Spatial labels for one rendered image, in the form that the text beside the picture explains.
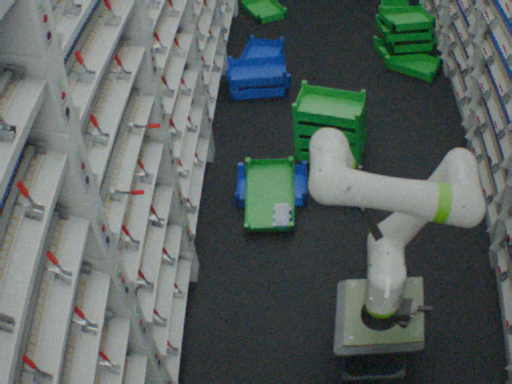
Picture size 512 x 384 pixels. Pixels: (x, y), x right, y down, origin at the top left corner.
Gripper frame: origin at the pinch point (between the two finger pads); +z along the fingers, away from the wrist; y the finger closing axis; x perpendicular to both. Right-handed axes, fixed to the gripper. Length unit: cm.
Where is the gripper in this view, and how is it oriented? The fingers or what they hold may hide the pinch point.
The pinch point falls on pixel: (372, 221)
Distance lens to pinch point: 214.8
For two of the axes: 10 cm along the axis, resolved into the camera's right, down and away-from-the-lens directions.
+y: 1.8, 6.5, -7.4
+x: 8.7, -4.6, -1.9
